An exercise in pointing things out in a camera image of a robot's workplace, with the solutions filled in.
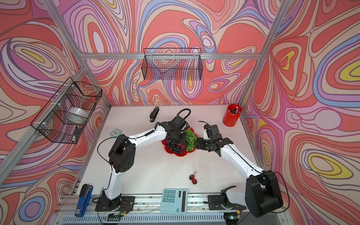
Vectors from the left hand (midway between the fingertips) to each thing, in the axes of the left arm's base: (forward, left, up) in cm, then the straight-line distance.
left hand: (187, 139), depth 91 cm
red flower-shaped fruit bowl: (-6, +13, -4) cm, 14 cm away
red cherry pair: (-5, +2, -1) cm, 6 cm away
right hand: (-6, -8, +2) cm, 10 cm away
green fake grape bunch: (0, -3, +1) cm, 3 cm away
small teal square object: (+8, +52, -5) cm, 52 cm away
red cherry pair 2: (-22, -2, -6) cm, 23 cm away
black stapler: (+26, +26, -3) cm, 36 cm away
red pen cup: (+16, -32, +6) cm, 36 cm away
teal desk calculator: (-35, +8, -5) cm, 36 cm away
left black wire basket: (0, +66, +23) cm, 70 cm away
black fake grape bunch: (-4, +9, -3) cm, 10 cm away
